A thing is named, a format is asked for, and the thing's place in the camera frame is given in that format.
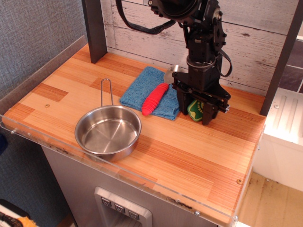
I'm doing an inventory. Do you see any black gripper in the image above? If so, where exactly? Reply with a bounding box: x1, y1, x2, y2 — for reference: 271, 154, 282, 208
172, 66, 231, 125

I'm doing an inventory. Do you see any green toy pepper half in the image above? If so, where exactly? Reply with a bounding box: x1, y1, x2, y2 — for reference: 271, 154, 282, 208
187, 100, 204, 122

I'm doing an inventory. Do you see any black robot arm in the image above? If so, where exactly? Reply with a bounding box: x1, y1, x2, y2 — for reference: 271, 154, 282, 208
148, 0, 232, 125

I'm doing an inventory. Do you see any blue folded cloth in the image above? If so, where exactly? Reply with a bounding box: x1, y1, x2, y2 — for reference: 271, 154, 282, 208
120, 67, 179, 121

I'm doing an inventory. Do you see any stainless steel pan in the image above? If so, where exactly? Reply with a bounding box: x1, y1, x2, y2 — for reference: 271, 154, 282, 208
74, 85, 142, 161

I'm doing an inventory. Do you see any silver dispenser button panel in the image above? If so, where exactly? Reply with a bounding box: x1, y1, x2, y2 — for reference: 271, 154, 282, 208
94, 187, 153, 227

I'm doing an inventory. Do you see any clear acrylic edge guard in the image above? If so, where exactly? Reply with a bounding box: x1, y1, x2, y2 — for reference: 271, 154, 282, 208
3, 108, 265, 227

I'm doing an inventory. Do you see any orange object bottom left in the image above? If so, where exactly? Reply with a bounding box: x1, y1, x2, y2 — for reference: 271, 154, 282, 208
18, 217, 36, 227

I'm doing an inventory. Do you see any red handled metal spoon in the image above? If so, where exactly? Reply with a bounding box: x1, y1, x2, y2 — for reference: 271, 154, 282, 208
142, 65, 182, 116

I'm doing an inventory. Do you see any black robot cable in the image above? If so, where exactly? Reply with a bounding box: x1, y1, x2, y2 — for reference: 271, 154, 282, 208
115, 0, 176, 35

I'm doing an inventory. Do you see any dark right shelf post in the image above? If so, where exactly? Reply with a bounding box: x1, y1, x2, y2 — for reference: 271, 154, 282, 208
259, 0, 303, 116

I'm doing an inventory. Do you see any dark shelf post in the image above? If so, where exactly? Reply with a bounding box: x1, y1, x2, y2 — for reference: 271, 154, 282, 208
81, 0, 107, 63
259, 0, 303, 116

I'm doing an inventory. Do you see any dark left shelf post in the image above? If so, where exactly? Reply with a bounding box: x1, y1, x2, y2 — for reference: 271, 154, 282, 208
81, 0, 107, 63

